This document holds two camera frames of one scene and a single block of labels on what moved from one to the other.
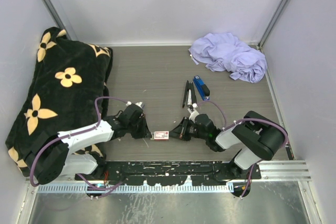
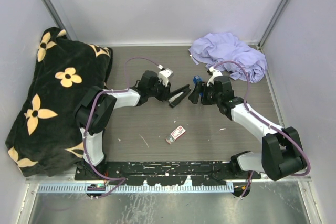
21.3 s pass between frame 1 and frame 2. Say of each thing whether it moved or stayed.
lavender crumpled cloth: stayed
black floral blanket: stayed
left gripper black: moved
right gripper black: moved
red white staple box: moved
